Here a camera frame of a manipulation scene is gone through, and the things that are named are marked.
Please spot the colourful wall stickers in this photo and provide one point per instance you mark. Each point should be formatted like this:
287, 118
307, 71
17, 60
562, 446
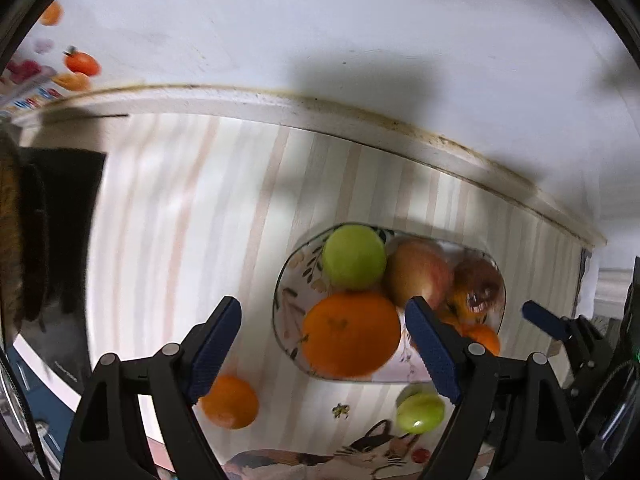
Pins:
41, 71

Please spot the brown passion fruit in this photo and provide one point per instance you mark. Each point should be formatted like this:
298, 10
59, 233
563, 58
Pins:
447, 316

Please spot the striped cat-print table mat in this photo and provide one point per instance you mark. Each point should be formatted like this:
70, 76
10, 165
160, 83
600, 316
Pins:
192, 208

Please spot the green apple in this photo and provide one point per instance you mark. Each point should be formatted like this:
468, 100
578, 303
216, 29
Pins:
420, 413
354, 257

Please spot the green apple front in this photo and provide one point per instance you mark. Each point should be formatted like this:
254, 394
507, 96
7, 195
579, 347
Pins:
420, 413

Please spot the dark red shiny apple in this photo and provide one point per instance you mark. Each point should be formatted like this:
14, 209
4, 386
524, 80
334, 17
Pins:
477, 291

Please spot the red-yellow apple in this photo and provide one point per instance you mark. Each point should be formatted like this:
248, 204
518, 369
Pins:
417, 268

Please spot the folded white cloth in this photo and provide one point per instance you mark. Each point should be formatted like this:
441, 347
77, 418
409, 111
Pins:
588, 284

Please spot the green apple back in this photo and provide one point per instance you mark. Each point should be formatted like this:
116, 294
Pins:
354, 257

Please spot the blue cabinet drawer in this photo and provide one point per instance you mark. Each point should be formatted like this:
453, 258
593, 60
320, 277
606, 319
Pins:
51, 402

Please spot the black induction cooktop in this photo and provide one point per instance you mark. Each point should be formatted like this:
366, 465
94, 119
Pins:
58, 193

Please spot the floral oval ceramic plate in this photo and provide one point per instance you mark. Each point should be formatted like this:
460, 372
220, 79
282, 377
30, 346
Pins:
302, 283

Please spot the small orange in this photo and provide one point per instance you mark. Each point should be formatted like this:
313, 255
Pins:
484, 335
231, 403

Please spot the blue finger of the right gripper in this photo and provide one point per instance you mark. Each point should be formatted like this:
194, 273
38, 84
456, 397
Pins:
544, 319

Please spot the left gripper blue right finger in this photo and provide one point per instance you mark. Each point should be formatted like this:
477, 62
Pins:
538, 439

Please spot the large orange front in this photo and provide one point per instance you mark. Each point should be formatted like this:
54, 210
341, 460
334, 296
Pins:
350, 334

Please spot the red cherry tomato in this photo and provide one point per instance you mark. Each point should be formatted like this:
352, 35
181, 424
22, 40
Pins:
420, 456

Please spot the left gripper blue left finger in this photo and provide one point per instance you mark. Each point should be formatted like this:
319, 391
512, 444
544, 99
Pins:
107, 438

